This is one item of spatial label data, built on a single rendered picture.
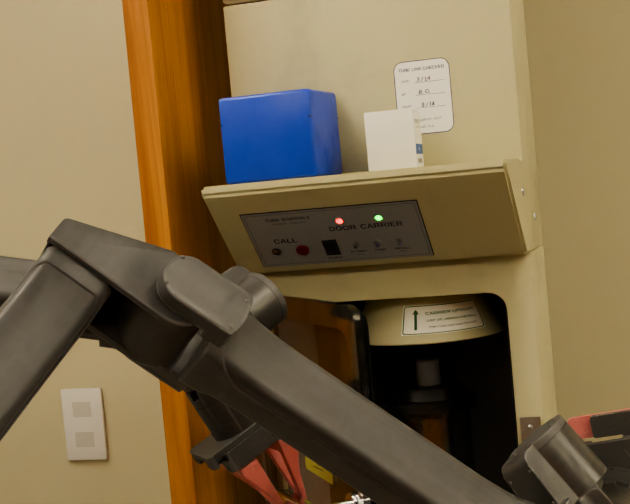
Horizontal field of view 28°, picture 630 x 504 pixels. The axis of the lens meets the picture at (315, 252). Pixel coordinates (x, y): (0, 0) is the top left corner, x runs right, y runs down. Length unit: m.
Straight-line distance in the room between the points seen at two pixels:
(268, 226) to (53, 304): 0.47
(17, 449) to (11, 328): 1.23
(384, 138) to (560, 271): 0.56
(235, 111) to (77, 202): 0.73
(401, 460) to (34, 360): 0.28
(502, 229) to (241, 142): 0.28
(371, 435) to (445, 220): 0.39
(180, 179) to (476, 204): 0.34
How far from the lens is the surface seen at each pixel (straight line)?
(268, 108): 1.29
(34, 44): 2.03
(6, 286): 1.21
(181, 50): 1.44
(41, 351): 0.88
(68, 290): 0.90
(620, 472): 1.14
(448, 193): 1.26
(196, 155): 1.44
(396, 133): 1.28
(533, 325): 1.35
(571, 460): 1.05
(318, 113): 1.30
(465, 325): 1.40
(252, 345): 0.94
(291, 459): 1.20
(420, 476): 0.96
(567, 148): 1.77
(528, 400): 1.37
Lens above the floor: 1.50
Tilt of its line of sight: 3 degrees down
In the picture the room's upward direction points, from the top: 5 degrees counter-clockwise
